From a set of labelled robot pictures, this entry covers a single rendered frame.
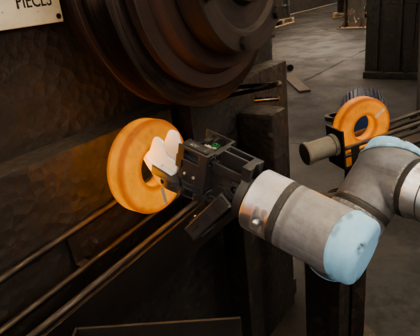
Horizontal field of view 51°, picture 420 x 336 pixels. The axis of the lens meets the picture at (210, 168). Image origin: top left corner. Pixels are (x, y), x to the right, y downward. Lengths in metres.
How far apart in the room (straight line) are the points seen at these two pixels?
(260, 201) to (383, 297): 1.22
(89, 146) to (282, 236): 0.36
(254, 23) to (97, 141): 0.34
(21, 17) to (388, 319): 1.40
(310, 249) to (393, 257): 1.41
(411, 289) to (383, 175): 1.16
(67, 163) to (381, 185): 0.48
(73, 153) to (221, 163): 0.25
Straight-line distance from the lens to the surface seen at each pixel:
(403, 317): 1.68
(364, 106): 1.19
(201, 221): 0.66
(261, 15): 0.83
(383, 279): 1.83
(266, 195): 0.57
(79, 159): 0.75
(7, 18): 0.72
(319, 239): 0.55
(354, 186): 0.69
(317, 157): 1.14
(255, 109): 1.08
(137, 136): 0.68
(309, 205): 0.56
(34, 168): 0.71
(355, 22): 9.74
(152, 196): 0.72
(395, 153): 0.70
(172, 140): 0.70
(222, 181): 0.62
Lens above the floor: 1.09
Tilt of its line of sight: 23 degrees down
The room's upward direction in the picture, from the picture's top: 6 degrees counter-clockwise
